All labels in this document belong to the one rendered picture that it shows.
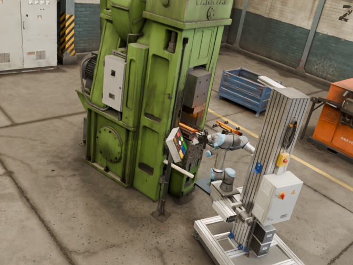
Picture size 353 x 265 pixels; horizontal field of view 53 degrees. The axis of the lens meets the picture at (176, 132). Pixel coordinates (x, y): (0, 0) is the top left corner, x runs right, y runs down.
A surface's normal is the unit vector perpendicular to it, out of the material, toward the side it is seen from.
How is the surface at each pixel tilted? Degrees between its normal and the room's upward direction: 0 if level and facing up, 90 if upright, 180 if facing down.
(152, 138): 90
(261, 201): 90
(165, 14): 90
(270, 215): 91
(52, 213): 0
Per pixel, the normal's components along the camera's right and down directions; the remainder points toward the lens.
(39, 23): 0.65, 0.43
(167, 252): 0.14, -0.88
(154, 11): -0.61, 0.28
